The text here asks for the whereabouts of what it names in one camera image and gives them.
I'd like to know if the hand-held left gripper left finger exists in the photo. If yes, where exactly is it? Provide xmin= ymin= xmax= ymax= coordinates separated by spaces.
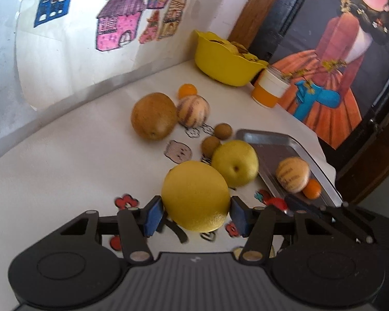
xmin=57 ymin=196 xmax=166 ymax=264

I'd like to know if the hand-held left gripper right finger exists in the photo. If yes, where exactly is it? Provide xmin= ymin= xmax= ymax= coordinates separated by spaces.
xmin=230 ymin=196 xmax=331 ymax=264

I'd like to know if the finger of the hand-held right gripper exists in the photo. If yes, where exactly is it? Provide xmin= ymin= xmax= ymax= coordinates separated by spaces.
xmin=283 ymin=196 xmax=375 ymax=245

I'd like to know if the small orange kumquat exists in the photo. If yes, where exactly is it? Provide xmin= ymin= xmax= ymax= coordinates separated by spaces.
xmin=177 ymin=83 xmax=198 ymax=99
xmin=302 ymin=179 xmax=322 ymax=200

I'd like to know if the small red tomato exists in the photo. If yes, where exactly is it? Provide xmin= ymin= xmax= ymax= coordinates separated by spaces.
xmin=265 ymin=197 xmax=289 ymax=214

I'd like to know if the pale striped pepino melon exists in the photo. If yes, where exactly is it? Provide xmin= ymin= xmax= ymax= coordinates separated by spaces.
xmin=275 ymin=156 xmax=311 ymax=193

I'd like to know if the large yellow lemon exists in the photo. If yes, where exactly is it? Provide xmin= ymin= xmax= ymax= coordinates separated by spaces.
xmin=161 ymin=160 xmax=231 ymax=233

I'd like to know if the yellow pear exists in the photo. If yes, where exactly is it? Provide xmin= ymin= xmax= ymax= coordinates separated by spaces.
xmin=211 ymin=140 xmax=259 ymax=188

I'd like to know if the metal tray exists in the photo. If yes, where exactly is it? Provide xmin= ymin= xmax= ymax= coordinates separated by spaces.
xmin=235 ymin=129 xmax=342 ymax=208

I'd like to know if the small brown round fruit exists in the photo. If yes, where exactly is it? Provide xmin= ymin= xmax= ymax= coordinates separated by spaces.
xmin=202 ymin=135 xmax=221 ymax=157
xmin=213 ymin=122 xmax=232 ymax=140

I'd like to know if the large brown pear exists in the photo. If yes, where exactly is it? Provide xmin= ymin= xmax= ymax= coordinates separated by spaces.
xmin=130 ymin=92 xmax=178 ymax=141

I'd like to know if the purple striped pepino melon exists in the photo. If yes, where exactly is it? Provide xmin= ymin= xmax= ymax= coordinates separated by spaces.
xmin=176 ymin=95 xmax=211 ymax=128

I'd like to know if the white and orange cup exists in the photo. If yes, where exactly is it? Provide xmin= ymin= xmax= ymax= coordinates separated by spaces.
xmin=251 ymin=66 xmax=292 ymax=109

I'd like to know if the yellow plastic bowl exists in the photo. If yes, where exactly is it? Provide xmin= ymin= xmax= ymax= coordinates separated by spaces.
xmin=194 ymin=30 xmax=269 ymax=87

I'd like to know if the yellow speckled fruit pile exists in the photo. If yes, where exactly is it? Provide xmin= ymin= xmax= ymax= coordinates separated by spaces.
xmin=211 ymin=39 xmax=260 ymax=63

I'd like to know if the paper drawing of colourful houses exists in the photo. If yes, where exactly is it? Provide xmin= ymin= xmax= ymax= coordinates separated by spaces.
xmin=16 ymin=0 xmax=234 ymax=111

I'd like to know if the wall poster orange dress figure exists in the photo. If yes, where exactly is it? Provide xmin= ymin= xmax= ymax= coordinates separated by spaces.
xmin=249 ymin=0 xmax=389 ymax=150

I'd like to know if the brown wooden door frame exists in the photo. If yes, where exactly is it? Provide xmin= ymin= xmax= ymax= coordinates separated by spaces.
xmin=228 ymin=0 xmax=290 ymax=52

